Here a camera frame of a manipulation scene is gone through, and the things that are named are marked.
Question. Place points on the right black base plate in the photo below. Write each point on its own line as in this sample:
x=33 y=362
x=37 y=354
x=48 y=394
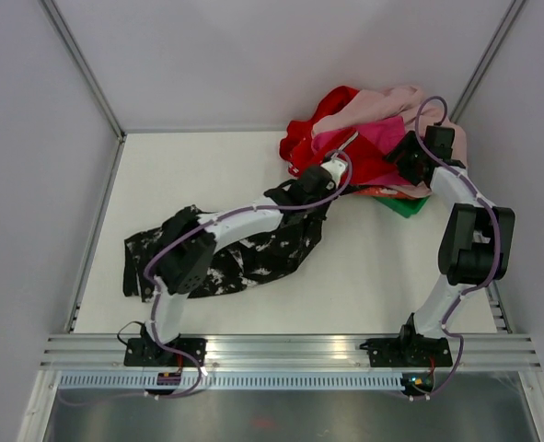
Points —
x=416 y=352

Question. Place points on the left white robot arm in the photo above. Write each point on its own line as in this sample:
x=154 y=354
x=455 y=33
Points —
x=189 y=245

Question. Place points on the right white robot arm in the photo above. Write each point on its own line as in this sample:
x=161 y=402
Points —
x=476 y=244

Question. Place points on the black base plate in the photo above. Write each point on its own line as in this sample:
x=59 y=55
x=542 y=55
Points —
x=416 y=352
x=142 y=352

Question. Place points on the red trousers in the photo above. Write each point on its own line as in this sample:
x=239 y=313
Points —
x=296 y=147

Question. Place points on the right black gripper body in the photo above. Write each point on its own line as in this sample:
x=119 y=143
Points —
x=409 y=163

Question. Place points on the aluminium mounting rail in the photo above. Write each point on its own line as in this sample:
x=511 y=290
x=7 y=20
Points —
x=340 y=353

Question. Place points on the white slotted cable duct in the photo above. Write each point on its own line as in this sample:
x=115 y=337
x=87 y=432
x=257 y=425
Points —
x=231 y=381

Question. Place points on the right aluminium frame post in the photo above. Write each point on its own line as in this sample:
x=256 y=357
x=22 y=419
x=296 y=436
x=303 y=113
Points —
x=495 y=44

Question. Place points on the black white-splattered trousers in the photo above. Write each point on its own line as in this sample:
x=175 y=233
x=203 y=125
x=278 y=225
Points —
x=257 y=260

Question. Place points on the aluminium frame post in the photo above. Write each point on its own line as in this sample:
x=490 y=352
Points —
x=54 y=14
x=495 y=44

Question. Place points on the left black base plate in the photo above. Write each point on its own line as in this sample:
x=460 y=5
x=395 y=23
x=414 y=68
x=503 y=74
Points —
x=142 y=352

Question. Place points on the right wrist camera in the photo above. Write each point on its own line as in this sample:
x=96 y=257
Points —
x=439 y=140

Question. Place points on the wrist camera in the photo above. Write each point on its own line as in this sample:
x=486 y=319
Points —
x=439 y=140
x=337 y=168

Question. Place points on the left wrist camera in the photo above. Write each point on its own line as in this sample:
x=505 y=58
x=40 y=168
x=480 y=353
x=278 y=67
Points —
x=337 y=168

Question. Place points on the light pink trousers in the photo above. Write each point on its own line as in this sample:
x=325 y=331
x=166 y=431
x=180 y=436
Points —
x=370 y=106

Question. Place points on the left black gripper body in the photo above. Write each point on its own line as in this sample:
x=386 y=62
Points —
x=318 y=213

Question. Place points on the green folded garment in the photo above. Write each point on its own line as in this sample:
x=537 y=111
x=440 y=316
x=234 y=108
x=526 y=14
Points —
x=404 y=207

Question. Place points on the left aluminium frame post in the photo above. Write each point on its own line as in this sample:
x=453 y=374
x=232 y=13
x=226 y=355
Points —
x=54 y=14

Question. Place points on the magenta pink trousers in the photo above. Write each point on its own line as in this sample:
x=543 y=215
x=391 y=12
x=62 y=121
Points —
x=372 y=139

